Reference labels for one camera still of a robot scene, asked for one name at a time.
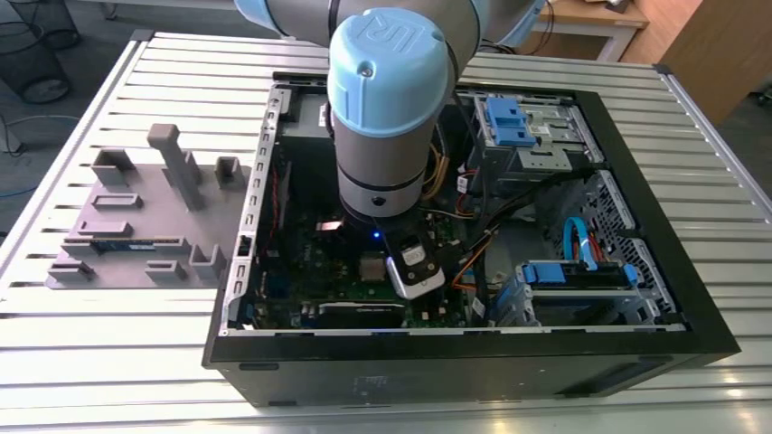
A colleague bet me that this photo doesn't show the blue plastic drive latch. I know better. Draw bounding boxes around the blue plastic drive latch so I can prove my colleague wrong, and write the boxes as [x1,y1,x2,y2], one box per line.
[485,97,537,148]

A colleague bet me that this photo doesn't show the metal optical drive cage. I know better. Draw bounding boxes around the metal optical drive cage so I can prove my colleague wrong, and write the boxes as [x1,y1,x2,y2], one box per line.
[461,94,604,195]

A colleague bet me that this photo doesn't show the black mesh waste bin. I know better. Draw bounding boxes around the black mesh waste bin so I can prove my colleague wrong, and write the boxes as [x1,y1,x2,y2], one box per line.
[0,0,70,105]
[34,0,82,51]

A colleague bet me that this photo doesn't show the wooden desk white legs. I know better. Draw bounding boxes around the wooden desk white legs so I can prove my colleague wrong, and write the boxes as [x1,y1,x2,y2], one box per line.
[536,0,652,64]

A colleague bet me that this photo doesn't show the orange wire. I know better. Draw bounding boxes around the orange wire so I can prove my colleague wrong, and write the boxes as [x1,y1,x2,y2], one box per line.
[449,250,500,290]

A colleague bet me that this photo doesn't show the silver CPU green edge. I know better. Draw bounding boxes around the silver CPU green edge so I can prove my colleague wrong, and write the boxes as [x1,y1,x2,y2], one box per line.
[360,252,388,280]

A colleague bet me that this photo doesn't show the metal disk bay cage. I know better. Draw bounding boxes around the metal disk bay cage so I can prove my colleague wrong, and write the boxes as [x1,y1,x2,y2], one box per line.
[486,259,682,326]

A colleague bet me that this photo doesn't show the RAM stick blue label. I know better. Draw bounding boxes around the RAM stick blue label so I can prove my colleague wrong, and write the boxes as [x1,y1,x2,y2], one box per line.
[89,241,158,253]

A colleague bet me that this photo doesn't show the grey plastic parts rack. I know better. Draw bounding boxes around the grey plastic parts rack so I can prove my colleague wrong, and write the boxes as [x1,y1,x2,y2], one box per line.
[44,124,258,291]

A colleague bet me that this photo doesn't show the green motherboard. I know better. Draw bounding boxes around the green motherboard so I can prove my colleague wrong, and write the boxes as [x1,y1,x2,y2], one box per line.
[252,203,474,329]

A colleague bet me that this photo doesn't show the thick black camera cable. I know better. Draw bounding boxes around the thick black camera cable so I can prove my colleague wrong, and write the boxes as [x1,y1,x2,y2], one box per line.
[442,35,490,236]

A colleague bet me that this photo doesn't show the CPU socket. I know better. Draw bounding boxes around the CPU socket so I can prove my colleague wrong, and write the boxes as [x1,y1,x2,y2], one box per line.
[356,250,390,284]

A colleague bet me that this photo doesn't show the hard disk in blue carrier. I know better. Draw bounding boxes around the hard disk in blue carrier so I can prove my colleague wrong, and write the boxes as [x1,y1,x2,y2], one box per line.
[520,260,638,290]

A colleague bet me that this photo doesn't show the black PC case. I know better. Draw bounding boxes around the black PC case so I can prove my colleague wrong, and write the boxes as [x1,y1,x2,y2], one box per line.
[201,71,741,408]

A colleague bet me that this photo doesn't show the black graphics card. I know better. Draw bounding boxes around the black graphics card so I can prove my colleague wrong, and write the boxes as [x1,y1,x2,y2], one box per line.
[316,301,405,329]

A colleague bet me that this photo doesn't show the blue expansion slot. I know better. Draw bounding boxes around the blue expansion slot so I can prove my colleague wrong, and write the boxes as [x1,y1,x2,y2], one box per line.
[262,274,294,302]

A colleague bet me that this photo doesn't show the blue flat data wire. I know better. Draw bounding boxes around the blue flat data wire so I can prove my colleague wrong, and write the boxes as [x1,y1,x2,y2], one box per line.
[562,216,600,272]

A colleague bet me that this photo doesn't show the wooden cabinet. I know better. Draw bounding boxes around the wooden cabinet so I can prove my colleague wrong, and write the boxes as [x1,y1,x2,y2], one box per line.
[620,0,772,127]

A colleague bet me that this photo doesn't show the black cable bundle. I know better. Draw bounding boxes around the black cable bundle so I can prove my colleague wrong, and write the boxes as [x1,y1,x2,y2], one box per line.
[445,169,601,268]

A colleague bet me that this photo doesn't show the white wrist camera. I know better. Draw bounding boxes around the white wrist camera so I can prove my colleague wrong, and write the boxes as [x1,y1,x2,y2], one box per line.
[384,233,449,301]

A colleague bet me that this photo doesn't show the yellow wire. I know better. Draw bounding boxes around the yellow wire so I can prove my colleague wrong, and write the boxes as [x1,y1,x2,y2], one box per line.
[422,143,450,200]

